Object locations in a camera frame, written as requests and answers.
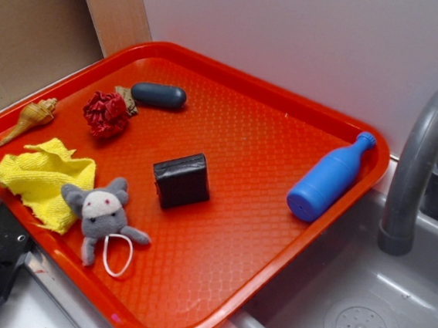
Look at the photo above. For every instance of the yellow cloth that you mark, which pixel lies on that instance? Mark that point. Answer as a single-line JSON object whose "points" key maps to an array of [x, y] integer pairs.
{"points": [[37, 177]]}

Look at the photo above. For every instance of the grey plush mouse toy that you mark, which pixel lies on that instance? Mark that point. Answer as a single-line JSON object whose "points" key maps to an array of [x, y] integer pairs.
{"points": [[102, 215]]}

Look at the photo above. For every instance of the grey plastic sink basin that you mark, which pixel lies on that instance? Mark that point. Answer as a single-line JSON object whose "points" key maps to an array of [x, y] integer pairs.
{"points": [[343, 279]]}

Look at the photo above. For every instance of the light wooden board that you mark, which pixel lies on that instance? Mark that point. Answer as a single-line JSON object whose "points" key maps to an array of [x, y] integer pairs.
{"points": [[119, 24]]}

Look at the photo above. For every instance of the grey plastic faucet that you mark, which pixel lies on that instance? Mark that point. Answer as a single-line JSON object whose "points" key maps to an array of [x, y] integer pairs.
{"points": [[414, 187]]}

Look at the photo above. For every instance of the red crumpled fabric flower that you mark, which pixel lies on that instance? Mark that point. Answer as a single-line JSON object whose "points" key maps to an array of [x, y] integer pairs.
{"points": [[107, 114]]}

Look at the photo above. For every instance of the dark blue-grey capsule case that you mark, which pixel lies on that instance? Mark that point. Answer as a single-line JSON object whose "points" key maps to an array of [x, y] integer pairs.
{"points": [[157, 95]]}

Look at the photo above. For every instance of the blue plastic bottle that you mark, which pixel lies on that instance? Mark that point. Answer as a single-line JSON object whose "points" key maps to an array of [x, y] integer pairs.
{"points": [[324, 183]]}

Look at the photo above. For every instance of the tan spiral seashell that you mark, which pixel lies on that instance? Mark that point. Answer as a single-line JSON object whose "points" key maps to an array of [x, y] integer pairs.
{"points": [[32, 115]]}

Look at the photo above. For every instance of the red plastic tray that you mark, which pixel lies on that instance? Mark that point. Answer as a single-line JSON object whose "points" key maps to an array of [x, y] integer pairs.
{"points": [[205, 259]]}

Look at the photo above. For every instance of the black box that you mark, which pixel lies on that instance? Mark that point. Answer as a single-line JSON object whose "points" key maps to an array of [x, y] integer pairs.
{"points": [[182, 181]]}

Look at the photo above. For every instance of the brown cardboard panel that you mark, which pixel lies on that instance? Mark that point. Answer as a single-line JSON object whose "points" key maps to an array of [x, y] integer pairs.
{"points": [[42, 41]]}

